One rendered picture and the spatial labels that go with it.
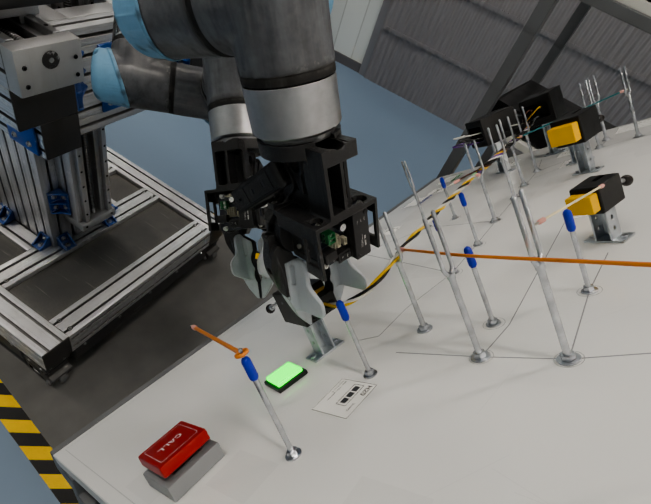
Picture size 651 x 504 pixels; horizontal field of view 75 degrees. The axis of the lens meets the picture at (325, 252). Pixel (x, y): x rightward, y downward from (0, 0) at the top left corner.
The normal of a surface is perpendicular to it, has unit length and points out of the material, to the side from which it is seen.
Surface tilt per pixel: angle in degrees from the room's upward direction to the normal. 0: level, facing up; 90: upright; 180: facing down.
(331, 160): 66
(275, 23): 77
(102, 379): 0
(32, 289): 0
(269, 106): 87
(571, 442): 50
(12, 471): 0
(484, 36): 90
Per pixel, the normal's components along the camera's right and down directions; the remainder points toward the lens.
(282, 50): 0.06, 0.55
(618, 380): -0.39, -0.90
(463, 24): -0.47, 0.53
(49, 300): 0.28, -0.67
